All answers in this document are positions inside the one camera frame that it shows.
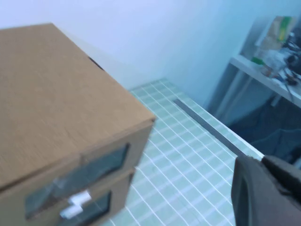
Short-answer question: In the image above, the dark blue cloth bag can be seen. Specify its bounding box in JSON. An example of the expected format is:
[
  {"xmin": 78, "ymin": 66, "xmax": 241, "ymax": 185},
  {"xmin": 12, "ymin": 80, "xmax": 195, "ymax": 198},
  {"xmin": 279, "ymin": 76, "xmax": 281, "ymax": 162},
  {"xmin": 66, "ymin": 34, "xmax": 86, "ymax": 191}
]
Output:
[{"xmin": 225, "ymin": 94, "xmax": 301, "ymax": 167}]

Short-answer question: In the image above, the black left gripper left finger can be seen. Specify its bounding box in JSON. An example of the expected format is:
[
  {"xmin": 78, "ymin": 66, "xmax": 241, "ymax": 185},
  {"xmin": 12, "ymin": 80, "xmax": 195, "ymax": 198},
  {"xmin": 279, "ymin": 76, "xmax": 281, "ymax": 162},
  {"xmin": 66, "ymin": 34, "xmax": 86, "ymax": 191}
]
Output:
[{"xmin": 231, "ymin": 155, "xmax": 301, "ymax": 226}]

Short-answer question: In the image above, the white shelf table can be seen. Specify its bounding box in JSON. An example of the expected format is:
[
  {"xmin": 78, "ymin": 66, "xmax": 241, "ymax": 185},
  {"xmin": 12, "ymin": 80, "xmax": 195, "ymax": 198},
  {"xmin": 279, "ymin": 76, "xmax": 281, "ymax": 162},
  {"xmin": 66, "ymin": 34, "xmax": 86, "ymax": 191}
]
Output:
[{"xmin": 213, "ymin": 56, "xmax": 301, "ymax": 118}]

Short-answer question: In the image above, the tan and green package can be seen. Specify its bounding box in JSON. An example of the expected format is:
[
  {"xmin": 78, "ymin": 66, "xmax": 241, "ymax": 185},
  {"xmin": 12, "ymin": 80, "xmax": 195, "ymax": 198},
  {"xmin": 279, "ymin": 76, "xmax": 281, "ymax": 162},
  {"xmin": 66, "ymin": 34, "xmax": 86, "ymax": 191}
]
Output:
[{"xmin": 255, "ymin": 16, "xmax": 298, "ymax": 59}]

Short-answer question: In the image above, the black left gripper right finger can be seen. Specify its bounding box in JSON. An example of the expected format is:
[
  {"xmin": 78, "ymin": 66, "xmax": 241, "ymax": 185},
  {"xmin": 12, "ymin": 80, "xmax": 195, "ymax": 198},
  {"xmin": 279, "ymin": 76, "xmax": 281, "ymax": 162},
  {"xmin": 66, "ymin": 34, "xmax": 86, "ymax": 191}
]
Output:
[{"xmin": 261, "ymin": 154, "xmax": 301, "ymax": 200}]

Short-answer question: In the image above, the black cable clutter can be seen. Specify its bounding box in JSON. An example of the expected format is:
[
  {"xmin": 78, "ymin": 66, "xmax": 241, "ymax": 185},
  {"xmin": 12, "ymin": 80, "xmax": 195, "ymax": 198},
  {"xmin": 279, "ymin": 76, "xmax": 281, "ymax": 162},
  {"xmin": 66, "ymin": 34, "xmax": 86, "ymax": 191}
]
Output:
[{"xmin": 281, "ymin": 32, "xmax": 301, "ymax": 89}]

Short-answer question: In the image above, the green checked tablecloth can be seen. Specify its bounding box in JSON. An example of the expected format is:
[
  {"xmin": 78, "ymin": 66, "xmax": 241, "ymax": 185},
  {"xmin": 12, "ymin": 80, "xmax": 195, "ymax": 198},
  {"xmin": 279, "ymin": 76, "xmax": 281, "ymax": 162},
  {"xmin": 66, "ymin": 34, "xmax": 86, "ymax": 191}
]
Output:
[{"xmin": 110, "ymin": 79, "xmax": 267, "ymax": 226}]

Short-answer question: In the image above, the grey tape strip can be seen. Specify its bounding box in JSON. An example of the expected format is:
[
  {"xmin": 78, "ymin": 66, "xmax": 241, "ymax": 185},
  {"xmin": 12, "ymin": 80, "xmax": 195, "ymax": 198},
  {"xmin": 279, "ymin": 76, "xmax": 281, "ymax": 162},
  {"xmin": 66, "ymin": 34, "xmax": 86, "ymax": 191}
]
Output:
[{"xmin": 173, "ymin": 98, "xmax": 247, "ymax": 159}]

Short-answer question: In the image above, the white plastic drawer handle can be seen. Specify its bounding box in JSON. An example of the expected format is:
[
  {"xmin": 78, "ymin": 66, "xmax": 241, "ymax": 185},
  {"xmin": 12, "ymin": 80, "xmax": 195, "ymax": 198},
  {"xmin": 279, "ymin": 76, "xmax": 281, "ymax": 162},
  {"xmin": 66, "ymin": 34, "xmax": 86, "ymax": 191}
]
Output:
[
  {"xmin": 67, "ymin": 190, "xmax": 93, "ymax": 206},
  {"xmin": 59, "ymin": 203, "xmax": 85, "ymax": 219}
]

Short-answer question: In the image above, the cardboard drawer with window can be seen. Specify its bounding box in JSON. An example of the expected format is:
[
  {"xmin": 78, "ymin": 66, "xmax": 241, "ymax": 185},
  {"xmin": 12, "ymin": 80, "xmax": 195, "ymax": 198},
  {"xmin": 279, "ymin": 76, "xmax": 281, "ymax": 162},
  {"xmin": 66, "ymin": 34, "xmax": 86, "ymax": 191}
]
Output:
[
  {"xmin": 25, "ymin": 166, "xmax": 135, "ymax": 226},
  {"xmin": 0, "ymin": 120, "xmax": 156, "ymax": 226}
]

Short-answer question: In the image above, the brown cardboard box shell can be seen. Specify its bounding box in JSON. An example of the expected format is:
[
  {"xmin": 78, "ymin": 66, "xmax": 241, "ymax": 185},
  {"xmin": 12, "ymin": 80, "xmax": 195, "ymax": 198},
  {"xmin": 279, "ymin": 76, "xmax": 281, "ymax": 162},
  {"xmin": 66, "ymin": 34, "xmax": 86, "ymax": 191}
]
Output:
[{"xmin": 0, "ymin": 22, "xmax": 156, "ymax": 192}]

